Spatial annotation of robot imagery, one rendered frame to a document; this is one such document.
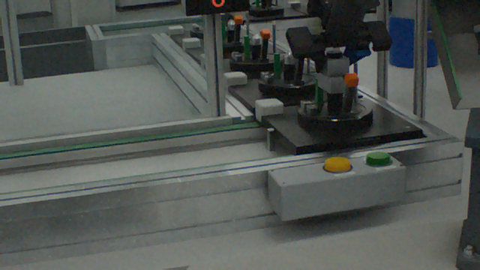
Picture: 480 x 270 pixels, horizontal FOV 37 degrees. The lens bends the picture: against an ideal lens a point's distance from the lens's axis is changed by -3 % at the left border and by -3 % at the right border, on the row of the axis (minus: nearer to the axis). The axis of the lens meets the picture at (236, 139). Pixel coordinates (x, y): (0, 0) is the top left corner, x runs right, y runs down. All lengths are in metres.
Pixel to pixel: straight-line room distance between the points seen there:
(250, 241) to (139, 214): 0.18
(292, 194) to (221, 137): 0.34
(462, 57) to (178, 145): 0.57
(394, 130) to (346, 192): 0.21
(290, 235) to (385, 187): 0.17
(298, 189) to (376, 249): 0.15
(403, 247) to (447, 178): 0.22
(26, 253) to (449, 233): 0.66
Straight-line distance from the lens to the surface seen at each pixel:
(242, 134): 1.41
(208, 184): 1.13
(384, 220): 1.21
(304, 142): 1.24
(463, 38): 1.47
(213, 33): 1.41
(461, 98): 1.34
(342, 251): 1.11
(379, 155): 1.17
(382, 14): 1.59
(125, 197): 1.11
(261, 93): 1.56
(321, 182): 1.11
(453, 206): 1.27
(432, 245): 1.14
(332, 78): 1.31
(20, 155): 1.37
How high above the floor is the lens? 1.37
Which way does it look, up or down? 18 degrees down
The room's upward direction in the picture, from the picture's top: 3 degrees counter-clockwise
